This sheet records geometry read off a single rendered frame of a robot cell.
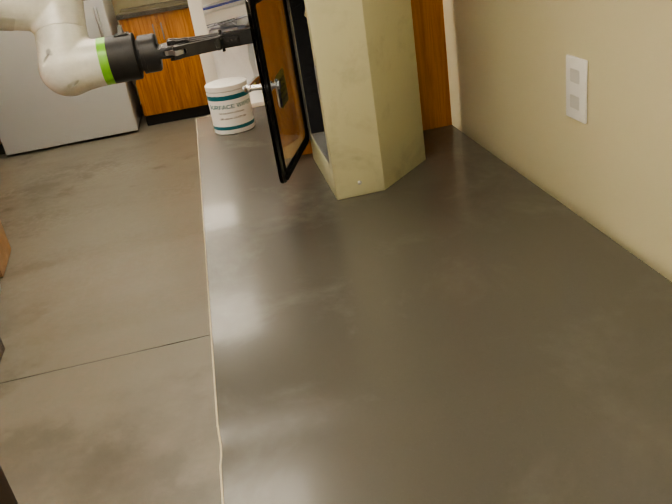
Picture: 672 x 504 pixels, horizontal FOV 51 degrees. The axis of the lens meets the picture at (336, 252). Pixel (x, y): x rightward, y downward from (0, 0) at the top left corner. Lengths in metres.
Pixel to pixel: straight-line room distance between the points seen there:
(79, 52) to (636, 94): 1.01
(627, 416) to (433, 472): 0.24
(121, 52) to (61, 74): 0.12
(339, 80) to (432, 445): 0.86
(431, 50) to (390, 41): 0.37
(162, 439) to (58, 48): 1.46
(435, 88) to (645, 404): 1.22
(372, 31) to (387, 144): 0.24
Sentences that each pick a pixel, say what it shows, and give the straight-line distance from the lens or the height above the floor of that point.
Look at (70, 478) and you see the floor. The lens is 2.54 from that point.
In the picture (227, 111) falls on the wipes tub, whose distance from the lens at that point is 2.20.
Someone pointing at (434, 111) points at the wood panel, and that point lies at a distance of 1.96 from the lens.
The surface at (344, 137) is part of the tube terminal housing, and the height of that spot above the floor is 1.08.
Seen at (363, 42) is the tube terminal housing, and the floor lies 1.26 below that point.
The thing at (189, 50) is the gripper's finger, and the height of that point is 1.31.
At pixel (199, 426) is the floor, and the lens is 2.53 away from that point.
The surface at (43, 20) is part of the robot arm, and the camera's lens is 1.54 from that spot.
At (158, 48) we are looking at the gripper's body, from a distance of 1.49.
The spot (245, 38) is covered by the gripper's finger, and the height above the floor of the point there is 1.30.
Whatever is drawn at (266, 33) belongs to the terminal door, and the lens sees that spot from 1.56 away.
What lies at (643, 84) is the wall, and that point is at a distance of 1.21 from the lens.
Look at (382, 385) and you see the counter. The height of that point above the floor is 0.94.
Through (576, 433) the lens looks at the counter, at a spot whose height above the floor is 0.94.
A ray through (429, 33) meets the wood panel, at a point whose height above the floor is 1.19.
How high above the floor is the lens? 1.52
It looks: 26 degrees down
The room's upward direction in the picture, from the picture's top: 9 degrees counter-clockwise
